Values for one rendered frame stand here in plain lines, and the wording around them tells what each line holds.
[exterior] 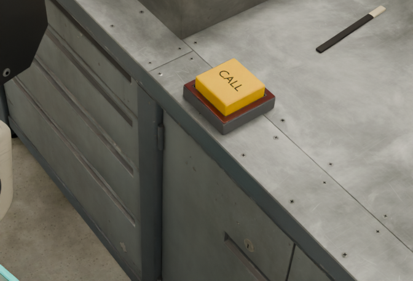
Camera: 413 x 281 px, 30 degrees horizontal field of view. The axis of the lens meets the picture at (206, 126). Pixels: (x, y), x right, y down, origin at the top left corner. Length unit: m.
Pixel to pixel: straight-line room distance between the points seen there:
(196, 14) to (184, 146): 0.21
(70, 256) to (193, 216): 0.60
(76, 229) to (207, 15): 0.89
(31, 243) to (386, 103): 1.04
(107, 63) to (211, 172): 0.27
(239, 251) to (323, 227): 0.35
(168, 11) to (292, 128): 0.23
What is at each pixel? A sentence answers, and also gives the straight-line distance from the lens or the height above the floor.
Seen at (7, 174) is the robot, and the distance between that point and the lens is 0.97.
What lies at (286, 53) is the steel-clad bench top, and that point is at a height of 0.80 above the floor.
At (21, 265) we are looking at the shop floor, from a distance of 1.77.
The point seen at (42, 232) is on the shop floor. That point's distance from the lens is 1.81.
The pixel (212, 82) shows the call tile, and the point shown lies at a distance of 0.91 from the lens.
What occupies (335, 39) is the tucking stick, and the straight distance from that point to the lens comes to 1.04.
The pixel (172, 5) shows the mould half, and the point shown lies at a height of 0.84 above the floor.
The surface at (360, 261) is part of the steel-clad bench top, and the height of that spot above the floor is 0.80.
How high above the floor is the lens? 1.46
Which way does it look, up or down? 47 degrees down
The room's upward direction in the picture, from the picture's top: 4 degrees clockwise
